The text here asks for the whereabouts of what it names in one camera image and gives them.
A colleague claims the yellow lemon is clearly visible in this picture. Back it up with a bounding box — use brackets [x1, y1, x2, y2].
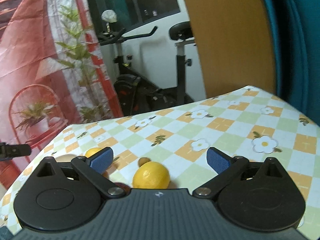
[85, 147, 101, 158]
[132, 161, 170, 189]

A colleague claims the small brown longan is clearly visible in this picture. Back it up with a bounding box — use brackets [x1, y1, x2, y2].
[138, 157, 151, 167]

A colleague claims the checkered floral tablecloth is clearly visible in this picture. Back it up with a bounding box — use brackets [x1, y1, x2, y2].
[1, 86, 319, 239]

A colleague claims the black exercise bike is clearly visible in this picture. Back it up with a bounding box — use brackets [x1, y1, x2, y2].
[98, 21, 196, 116]

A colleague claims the red printed backdrop curtain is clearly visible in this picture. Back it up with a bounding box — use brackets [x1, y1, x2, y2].
[1, 0, 122, 189]

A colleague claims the wooden orange door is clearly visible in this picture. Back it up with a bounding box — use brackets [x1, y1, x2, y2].
[184, 0, 276, 97]

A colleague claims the dark window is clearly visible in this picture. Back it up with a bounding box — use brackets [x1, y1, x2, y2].
[88, 0, 180, 33]

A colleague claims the teal curtain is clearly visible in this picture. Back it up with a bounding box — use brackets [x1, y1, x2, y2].
[264, 0, 319, 124]

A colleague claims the white bag on handlebar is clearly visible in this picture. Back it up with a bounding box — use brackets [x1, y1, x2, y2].
[101, 10, 117, 23]

